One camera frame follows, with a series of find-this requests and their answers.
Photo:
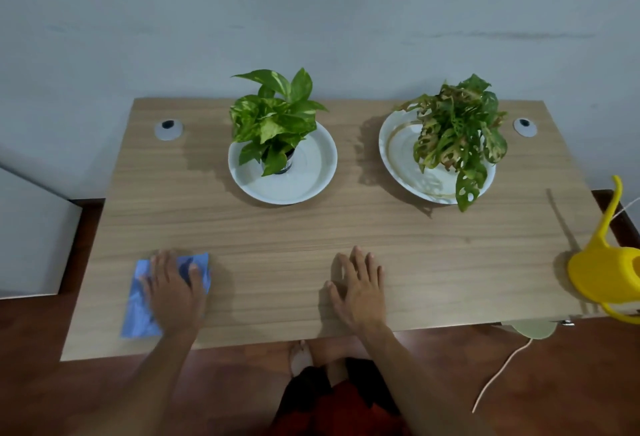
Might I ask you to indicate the blue cleaning cloth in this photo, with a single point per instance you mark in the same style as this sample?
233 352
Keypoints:
132 311

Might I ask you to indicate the person's left foot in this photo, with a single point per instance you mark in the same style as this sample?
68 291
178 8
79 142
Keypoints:
301 358

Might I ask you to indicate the person's left hand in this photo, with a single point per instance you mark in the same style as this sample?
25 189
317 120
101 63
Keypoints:
175 306

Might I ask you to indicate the person's right forearm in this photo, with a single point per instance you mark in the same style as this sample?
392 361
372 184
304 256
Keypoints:
415 385

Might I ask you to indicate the person's right hand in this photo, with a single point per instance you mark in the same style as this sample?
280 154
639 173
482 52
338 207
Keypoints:
362 301

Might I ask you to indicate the white flat panel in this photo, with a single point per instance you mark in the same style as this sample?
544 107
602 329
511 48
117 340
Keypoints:
35 241

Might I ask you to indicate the person's left forearm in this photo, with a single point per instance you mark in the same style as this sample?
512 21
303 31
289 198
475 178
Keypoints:
150 385

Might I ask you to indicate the plain white dish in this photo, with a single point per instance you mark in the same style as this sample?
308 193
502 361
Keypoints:
310 171

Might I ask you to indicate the green pothos plant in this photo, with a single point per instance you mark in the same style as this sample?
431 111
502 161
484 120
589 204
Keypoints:
270 121

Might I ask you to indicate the holey-leaf monstera plant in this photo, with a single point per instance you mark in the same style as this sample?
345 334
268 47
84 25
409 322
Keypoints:
455 131

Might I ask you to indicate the yellow watering can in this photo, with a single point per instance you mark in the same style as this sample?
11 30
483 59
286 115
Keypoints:
600 271

